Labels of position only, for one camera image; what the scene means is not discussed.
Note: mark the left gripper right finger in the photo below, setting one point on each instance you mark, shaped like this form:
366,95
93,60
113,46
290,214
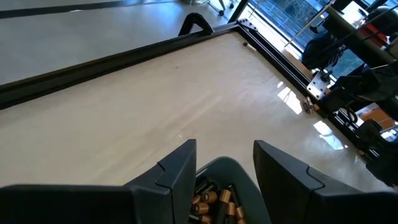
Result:
326,205

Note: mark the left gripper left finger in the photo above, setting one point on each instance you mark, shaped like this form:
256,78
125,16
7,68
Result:
93,205

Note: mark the blue-grey plastic bin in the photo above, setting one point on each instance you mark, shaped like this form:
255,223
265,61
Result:
245,177

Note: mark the orange cardboard box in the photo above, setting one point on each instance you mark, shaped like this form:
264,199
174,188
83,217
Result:
377,116

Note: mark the dark grey side desk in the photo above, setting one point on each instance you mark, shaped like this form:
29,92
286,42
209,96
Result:
357,40

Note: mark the red and black case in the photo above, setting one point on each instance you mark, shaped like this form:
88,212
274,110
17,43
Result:
376,32

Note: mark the silver corner plate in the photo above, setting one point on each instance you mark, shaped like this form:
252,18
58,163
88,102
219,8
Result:
247,24

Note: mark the black desk foot bar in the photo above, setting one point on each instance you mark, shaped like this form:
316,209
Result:
237,11

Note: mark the black aluminium table frame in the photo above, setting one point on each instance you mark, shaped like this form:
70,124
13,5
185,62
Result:
93,67

